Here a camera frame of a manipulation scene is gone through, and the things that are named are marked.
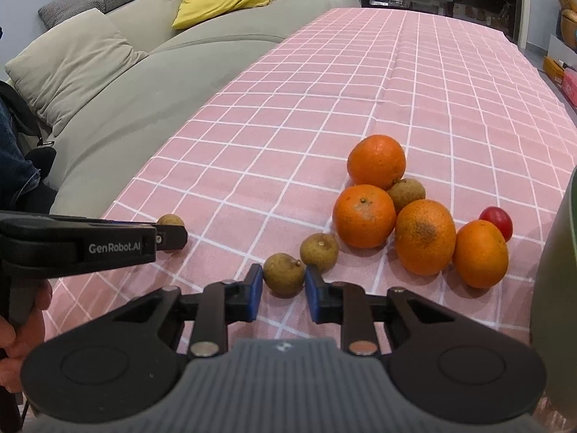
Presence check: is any beige sofa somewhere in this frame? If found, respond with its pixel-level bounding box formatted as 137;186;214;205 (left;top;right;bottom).
4;0;362;217

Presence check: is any yellow cushion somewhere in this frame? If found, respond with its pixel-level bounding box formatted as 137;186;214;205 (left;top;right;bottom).
172;0;275;30

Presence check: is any beige cushion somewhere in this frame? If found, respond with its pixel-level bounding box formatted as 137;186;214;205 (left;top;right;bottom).
5;8;150;139

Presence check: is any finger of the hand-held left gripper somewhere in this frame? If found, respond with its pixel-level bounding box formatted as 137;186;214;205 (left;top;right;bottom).
155;224;188;252

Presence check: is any black bag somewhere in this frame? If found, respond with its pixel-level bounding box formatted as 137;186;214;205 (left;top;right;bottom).
0;80;58;192

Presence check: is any red cherry tomato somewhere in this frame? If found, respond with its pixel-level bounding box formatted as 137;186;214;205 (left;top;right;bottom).
478;206;514;243

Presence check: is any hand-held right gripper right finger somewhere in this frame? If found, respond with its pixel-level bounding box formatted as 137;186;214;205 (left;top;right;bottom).
304;264;456;356

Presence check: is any pink checked tablecloth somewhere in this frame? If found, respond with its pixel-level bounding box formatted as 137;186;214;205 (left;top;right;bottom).
43;7;577;358

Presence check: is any pink box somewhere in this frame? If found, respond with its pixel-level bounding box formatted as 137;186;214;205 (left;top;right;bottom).
558;69;577;101

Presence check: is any yellow box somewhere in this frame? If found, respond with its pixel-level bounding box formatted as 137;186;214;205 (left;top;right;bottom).
543;56;567;83

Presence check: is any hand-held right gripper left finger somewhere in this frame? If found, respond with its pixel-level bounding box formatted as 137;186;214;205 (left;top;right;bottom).
105;264;264;357

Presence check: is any orange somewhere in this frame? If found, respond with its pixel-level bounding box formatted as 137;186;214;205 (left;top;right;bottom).
453;219;510;290
347;134;407;191
394;199;457;277
332;184;398;250

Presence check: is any green bowl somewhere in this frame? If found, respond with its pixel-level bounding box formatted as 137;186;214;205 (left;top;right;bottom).
529;166;577;421

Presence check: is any person's left hand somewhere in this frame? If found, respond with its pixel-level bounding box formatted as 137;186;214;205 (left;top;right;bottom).
0;279;53;394

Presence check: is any brown longan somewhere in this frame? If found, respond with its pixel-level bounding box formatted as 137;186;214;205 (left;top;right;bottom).
263;253;308;299
156;214;186;254
300;233;340;274
387;178;427;214

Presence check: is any person's leg in jeans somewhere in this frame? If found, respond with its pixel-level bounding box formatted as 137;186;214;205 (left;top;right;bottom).
0;97;42;212

